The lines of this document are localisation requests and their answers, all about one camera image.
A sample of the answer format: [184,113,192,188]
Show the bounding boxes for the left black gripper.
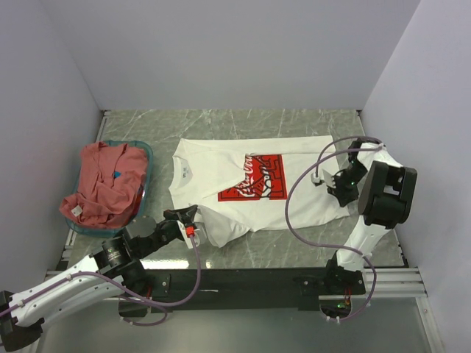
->
[138,204,198,257]

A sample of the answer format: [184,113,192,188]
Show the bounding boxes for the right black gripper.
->
[326,161,368,207]

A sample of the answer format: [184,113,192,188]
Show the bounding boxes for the white Coca-Cola t-shirt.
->
[169,135,350,248]

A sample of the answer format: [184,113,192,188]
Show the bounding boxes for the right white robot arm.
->
[320,137,418,293]

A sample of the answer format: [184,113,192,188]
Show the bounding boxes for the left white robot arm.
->
[1,205,198,352]

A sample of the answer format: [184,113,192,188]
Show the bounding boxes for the black base beam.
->
[124,268,366,311]

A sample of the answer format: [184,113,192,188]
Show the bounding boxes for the red t-shirt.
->
[59,141,149,228]

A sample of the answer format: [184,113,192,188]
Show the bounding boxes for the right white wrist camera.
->
[311,169,336,188]

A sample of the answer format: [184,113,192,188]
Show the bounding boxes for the aluminium frame rail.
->
[39,268,430,302]

